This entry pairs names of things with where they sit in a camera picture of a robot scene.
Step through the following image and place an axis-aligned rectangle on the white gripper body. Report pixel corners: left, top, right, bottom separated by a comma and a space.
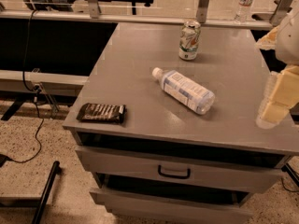
276, 3, 299, 65

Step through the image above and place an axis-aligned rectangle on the lower grey drawer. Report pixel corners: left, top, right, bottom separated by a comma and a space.
90, 188, 252, 224

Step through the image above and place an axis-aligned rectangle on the clear background water bottle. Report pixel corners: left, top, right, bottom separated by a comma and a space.
235, 0, 253, 23

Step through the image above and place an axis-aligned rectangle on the black power cable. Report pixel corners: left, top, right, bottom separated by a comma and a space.
6, 9, 45, 164

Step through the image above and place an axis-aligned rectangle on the black metal floor leg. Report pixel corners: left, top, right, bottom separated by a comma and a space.
31, 161, 61, 224

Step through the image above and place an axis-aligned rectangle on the blue label plastic water bottle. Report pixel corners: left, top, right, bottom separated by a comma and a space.
152, 67, 215, 115

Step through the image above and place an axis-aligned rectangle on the white green drink can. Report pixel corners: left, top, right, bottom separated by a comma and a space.
178, 20, 201, 61

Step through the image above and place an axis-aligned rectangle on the black drawer handle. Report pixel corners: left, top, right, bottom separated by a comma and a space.
157, 165, 191, 180

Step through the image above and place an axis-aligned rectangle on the upper grey drawer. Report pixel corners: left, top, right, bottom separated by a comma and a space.
76, 146, 282, 193

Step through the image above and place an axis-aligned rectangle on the grey drawer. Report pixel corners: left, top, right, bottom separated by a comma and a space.
76, 146, 282, 193
90, 188, 252, 224

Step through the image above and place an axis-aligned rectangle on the dark chocolate bar wrapper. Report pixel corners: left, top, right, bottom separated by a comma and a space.
77, 103, 126, 123

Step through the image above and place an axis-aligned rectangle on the grey metal rail frame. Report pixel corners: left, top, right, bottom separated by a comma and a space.
1, 0, 297, 30

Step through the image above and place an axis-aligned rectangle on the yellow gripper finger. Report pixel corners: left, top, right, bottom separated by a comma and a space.
255, 27, 278, 50
260, 64, 299, 124

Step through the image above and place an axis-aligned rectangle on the grey drawer cabinet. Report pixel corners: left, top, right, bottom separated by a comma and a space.
64, 23, 299, 211

